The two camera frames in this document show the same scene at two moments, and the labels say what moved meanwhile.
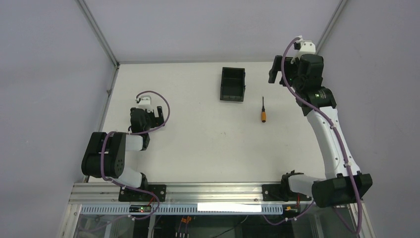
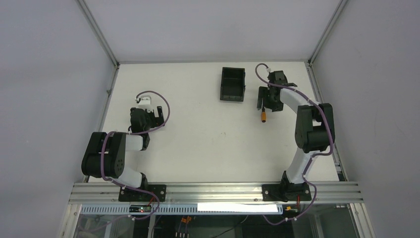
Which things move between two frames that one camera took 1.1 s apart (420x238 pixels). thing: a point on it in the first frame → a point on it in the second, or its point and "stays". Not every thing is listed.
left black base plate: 127,195 stays
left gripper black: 156,117 stays
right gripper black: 284,69 → 266,97
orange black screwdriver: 263,114 stays
